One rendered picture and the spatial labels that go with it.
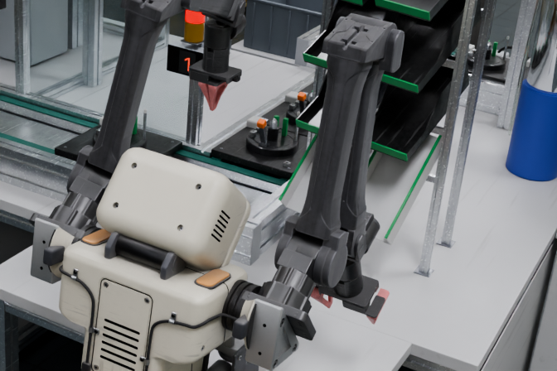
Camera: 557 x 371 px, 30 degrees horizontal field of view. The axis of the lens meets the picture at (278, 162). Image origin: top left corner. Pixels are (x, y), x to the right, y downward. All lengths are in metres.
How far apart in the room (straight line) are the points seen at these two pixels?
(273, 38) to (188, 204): 2.96
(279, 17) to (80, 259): 2.93
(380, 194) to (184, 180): 0.83
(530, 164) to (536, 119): 0.14
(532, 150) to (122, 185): 1.63
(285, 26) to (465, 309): 2.36
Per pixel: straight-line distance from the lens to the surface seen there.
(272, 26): 4.56
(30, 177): 2.74
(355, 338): 2.25
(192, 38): 2.65
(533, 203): 2.98
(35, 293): 2.34
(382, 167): 2.44
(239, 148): 2.78
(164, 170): 1.70
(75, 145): 2.75
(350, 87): 1.65
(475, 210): 2.87
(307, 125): 2.36
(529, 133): 3.07
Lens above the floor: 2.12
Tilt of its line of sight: 25 degrees down
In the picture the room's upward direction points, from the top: 6 degrees clockwise
